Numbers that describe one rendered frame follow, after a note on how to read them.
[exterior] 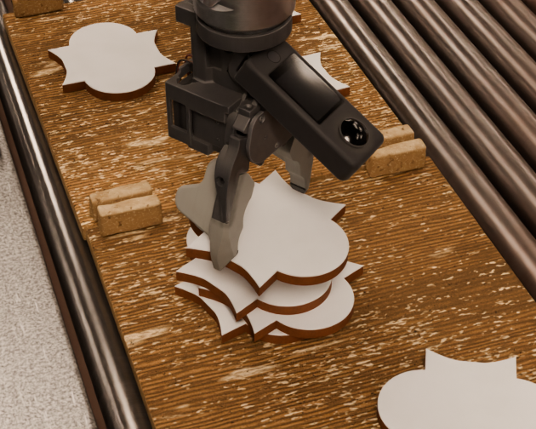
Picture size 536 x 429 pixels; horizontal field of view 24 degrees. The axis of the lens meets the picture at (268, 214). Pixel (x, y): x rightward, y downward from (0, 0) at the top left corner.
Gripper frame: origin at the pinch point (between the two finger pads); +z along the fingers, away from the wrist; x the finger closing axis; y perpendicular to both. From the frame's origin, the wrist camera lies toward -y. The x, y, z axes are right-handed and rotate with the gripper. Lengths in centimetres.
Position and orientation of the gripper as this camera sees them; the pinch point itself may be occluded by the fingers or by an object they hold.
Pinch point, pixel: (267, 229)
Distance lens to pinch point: 102.7
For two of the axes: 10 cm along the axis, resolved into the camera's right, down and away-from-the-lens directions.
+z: 0.0, 7.7, 6.4
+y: -8.2, -3.7, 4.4
